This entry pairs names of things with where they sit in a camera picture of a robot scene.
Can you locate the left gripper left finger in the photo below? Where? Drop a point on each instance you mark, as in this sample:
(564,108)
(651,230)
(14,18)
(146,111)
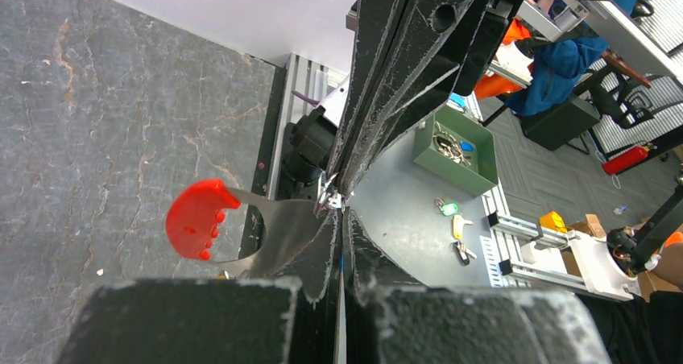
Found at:
(296,310)

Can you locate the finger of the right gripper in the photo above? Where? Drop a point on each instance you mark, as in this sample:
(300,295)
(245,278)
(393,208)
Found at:
(377,24)
(441,47)

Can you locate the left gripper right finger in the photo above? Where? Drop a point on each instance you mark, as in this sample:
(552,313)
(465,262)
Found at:
(370,277)

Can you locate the metal key holder red handle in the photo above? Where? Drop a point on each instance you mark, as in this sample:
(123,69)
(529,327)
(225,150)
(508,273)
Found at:
(238,240)

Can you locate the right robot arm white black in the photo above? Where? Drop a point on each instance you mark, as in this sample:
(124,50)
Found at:
(309,144)

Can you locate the green bin with keys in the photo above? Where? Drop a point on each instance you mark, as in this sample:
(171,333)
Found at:
(457,149)

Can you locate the person in blue jacket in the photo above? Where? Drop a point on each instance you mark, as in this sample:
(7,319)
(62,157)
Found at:
(556,67)

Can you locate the red fire extinguisher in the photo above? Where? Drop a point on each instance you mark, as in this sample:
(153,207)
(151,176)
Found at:
(628,159)

